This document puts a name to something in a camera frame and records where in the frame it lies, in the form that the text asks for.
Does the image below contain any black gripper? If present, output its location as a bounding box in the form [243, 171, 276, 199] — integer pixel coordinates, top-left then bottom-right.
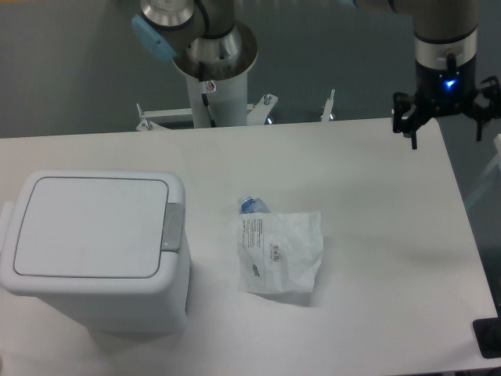
[392, 62, 500, 150]

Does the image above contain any grey trash can push button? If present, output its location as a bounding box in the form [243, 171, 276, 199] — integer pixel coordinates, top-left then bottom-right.
[161, 203, 185, 252]

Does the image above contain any white plastic trash can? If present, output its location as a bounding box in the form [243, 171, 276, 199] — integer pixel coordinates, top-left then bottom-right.
[1, 170, 191, 334]

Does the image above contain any white trash can lid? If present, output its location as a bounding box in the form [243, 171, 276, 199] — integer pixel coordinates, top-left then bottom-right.
[14, 177, 168, 278]

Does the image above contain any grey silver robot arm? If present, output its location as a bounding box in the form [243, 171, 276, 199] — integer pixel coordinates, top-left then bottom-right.
[131, 1, 500, 142]

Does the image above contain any crumpled white plastic bag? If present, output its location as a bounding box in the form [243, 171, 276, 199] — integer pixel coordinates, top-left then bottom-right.
[236, 211, 324, 295]

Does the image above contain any black device at table edge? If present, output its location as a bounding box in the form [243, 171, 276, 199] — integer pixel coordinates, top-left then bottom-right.
[473, 317, 500, 359]

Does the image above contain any white metal base frame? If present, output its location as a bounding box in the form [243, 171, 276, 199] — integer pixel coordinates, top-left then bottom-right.
[135, 89, 337, 132]

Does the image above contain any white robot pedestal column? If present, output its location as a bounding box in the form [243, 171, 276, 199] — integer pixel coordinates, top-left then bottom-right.
[186, 73, 247, 128]

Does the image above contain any black cable on pedestal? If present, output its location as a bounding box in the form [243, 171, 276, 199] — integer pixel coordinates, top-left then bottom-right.
[198, 61, 217, 128]

